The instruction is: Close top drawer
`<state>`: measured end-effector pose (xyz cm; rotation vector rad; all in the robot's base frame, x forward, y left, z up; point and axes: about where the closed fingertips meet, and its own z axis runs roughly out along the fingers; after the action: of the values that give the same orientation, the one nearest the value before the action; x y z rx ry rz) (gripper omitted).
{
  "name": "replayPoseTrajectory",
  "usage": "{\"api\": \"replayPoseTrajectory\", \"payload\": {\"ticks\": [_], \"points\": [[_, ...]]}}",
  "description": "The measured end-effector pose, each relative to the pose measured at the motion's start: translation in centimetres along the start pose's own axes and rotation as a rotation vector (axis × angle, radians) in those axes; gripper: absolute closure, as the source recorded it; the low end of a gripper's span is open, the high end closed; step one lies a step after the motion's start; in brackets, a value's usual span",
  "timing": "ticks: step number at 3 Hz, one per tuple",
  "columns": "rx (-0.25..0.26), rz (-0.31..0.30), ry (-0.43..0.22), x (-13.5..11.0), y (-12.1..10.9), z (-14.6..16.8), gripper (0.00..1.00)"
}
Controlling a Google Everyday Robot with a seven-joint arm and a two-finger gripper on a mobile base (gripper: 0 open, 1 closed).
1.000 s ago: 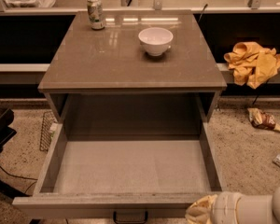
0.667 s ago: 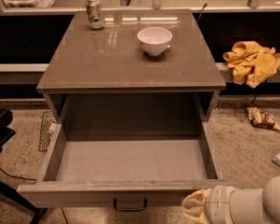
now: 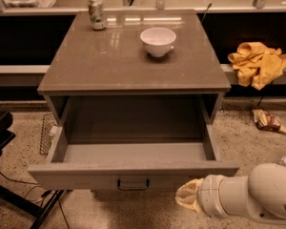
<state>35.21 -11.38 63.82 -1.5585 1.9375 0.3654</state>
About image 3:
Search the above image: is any grey top drawer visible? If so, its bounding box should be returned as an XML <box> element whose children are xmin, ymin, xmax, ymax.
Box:
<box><xmin>29</xmin><ymin>106</ymin><xmax>238</xmax><ymax>190</ymax></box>

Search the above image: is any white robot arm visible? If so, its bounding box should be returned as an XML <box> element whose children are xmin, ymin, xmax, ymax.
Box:
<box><xmin>175</xmin><ymin>163</ymin><xmax>286</xmax><ymax>228</ymax></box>

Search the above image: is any grey cabinet with glossy top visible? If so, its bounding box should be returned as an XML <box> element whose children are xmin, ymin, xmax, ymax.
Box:
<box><xmin>38</xmin><ymin>10</ymin><xmax>230</xmax><ymax>125</ymax></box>

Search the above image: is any crumpled snack wrapper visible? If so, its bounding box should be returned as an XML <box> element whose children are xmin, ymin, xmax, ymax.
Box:
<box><xmin>252</xmin><ymin>109</ymin><xmax>286</xmax><ymax>135</ymax></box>

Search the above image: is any yellow crumpled cloth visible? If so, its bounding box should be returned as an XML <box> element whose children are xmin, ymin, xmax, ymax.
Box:
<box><xmin>228</xmin><ymin>42</ymin><xmax>286</xmax><ymax>90</ymax></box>

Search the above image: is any white ceramic bowl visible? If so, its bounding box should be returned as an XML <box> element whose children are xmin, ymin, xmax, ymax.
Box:
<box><xmin>140</xmin><ymin>28</ymin><xmax>176</xmax><ymax>57</ymax></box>

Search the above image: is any black chair base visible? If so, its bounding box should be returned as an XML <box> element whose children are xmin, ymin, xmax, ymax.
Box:
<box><xmin>0</xmin><ymin>112</ymin><xmax>52</xmax><ymax>229</ymax></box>

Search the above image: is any black drawer handle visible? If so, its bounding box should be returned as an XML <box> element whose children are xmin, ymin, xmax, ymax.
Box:
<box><xmin>116</xmin><ymin>179</ymin><xmax>150</xmax><ymax>191</ymax></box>

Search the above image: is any wire mesh basket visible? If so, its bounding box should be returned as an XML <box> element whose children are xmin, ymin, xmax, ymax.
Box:
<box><xmin>39</xmin><ymin>114</ymin><xmax>57</xmax><ymax>156</ymax></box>

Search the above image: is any black floor cable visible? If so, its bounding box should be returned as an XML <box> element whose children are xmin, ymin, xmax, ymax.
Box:
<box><xmin>0</xmin><ymin>159</ymin><xmax>71</xmax><ymax>229</ymax></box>

